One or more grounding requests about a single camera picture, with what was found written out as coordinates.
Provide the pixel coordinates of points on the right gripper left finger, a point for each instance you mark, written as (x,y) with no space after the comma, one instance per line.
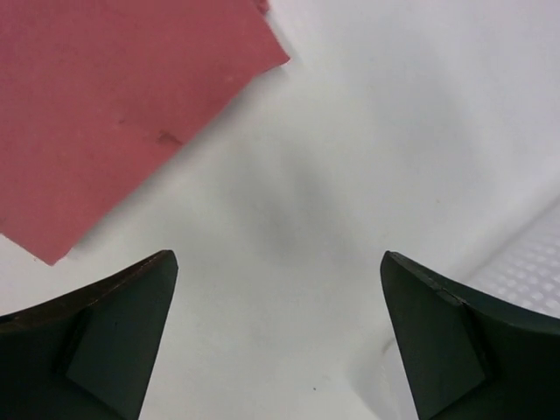
(88,354)

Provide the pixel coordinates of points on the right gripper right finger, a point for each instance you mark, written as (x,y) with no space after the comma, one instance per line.
(466,354)

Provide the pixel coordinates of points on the red t shirt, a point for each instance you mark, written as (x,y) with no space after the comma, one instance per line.
(97,95)

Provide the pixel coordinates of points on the white plastic basket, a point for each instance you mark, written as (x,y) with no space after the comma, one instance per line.
(525,270)

